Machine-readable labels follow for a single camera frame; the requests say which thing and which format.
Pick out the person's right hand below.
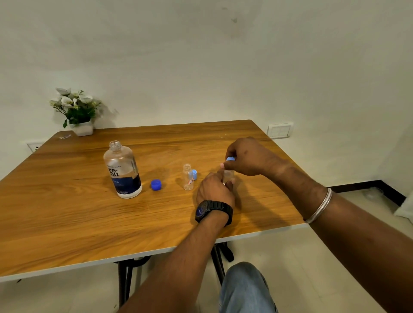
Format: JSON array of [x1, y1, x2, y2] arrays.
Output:
[[220, 137, 281, 177]]

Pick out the person's left hand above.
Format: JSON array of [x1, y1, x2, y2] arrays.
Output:
[[196, 170, 235, 210]]

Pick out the clear small bottle red label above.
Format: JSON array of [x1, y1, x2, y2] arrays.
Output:
[[183, 163, 194, 191]]

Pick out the clear large bottle blue label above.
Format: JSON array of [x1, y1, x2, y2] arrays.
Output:
[[103, 140, 143, 199]]

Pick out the person's right forearm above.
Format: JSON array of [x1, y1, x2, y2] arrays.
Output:
[[274, 158, 413, 313]]

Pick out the person's left forearm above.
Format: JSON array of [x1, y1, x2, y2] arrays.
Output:
[[117, 211, 228, 313]]

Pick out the person's right leg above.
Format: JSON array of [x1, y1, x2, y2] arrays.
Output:
[[219, 261, 279, 313]]

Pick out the black wristwatch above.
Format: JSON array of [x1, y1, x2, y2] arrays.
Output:
[[194, 199, 234, 227]]

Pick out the silver bangle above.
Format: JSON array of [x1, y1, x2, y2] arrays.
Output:
[[304, 187, 333, 224]]

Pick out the translucent plastic object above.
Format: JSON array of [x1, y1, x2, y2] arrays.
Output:
[[363, 187, 385, 202]]

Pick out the white flowers in white pot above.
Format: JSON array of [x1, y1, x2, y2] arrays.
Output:
[[49, 87, 102, 137]]

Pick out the white wall switch plate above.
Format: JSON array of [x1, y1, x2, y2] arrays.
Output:
[[266, 122, 294, 140]]

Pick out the black metal table frame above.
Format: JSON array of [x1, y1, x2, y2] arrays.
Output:
[[113, 242, 235, 309]]

